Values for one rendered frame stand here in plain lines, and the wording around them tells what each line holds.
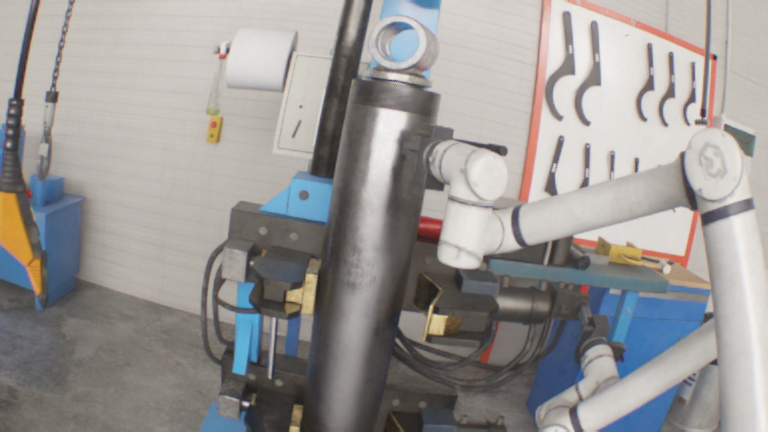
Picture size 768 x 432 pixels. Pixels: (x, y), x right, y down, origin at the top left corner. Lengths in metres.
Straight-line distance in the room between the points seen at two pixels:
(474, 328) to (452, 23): 2.32
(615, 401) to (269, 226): 1.09
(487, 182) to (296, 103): 1.32
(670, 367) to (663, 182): 0.38
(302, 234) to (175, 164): 2.06
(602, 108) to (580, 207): 2.62
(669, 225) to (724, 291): 3.18
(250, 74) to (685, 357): 1.88
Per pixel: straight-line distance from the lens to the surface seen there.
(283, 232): 1.76
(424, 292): 1.71
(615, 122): 3.82
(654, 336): 2.90
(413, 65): 1.48
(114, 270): 4.04
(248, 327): 1.86
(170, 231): 3.79
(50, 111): 1.34
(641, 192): 1.13
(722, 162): 0.92
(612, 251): 2.15
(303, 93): 2.35
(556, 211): 1.21
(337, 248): 1.50
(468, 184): 1.14
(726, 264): 0.94
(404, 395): 1.91
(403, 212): 1.48
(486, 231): 1.19
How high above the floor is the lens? 1.42
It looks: 9 degrees down
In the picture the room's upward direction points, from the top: 10 degrees clockwise
